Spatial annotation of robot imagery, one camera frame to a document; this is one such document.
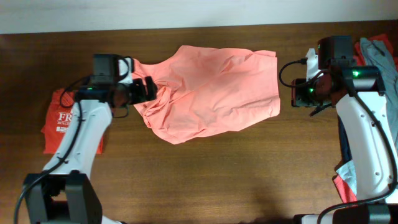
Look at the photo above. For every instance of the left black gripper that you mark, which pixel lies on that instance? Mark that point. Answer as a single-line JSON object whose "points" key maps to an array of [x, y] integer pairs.
{"points": [[150, 88]]}

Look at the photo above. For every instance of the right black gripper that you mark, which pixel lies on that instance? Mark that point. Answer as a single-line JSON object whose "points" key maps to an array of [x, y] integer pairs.
{"points": [[298, 98]]}

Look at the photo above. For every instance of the coral pink t-shirt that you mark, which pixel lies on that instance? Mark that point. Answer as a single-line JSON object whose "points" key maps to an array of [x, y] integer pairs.
{"points": [[207, 91]]}

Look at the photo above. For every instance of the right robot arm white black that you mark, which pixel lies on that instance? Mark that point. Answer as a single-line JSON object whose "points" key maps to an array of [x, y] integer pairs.
{"points": [[359, 96]]}

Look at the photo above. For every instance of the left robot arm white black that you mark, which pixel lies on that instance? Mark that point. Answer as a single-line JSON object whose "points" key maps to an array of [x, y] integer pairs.
{"points": [[62, 192]]}

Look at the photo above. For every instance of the red t-shirt in pile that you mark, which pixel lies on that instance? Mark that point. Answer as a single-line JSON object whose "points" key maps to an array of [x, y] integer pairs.
{"points": [[381, 38]]}

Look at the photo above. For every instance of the dark navy shirt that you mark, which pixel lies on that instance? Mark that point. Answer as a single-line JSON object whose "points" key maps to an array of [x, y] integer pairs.
{"points": [[344, 144]]}

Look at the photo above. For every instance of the grey t-shirt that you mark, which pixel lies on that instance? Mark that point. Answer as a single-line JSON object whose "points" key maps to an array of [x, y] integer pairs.
{"points": [[376, 53]]}

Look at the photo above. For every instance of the light blue grey shirt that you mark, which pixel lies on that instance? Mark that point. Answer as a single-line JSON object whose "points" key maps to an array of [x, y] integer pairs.
{"points": [[348, 175]]}

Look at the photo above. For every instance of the folded orange red printed shirt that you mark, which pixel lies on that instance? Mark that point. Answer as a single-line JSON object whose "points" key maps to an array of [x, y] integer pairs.
{"points": [[57, 119]]}

